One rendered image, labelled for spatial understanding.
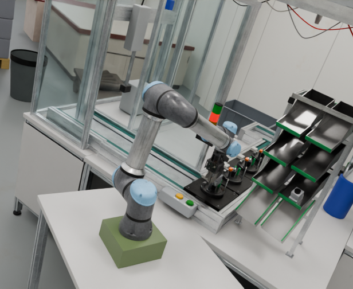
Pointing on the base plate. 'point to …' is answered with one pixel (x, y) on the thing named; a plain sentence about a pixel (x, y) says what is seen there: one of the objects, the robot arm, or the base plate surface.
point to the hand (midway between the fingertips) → (210, 180)
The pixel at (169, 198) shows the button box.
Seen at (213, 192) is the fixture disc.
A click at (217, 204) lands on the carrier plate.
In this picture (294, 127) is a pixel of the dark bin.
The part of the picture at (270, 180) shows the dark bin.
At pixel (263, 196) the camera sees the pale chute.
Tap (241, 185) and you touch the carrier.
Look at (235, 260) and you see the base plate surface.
